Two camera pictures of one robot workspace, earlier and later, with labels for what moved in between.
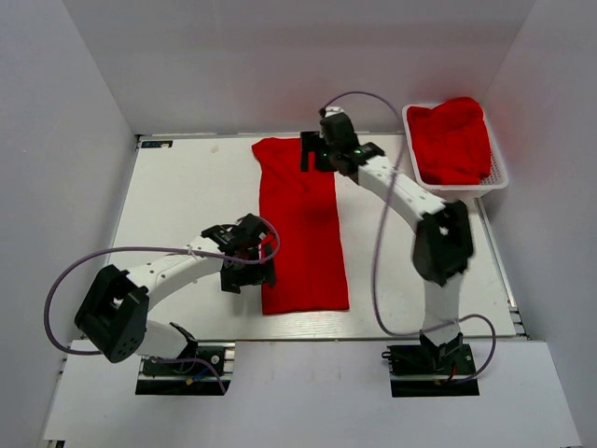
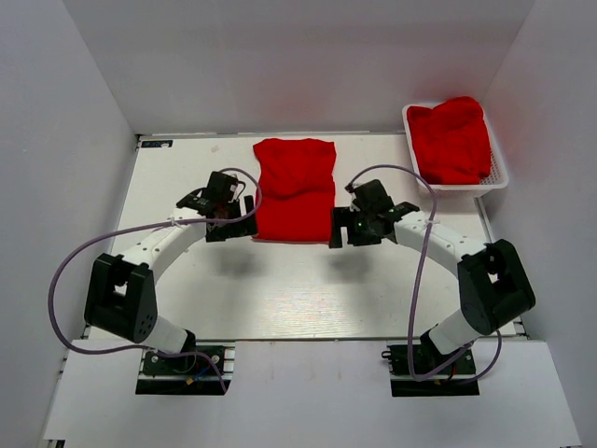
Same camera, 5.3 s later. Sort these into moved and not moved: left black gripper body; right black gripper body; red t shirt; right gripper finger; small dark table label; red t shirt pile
Moved: right gripper finger; right black gripper body; red t shirt; left black gripper body
Not moved: red t shirt pile; small dark table label
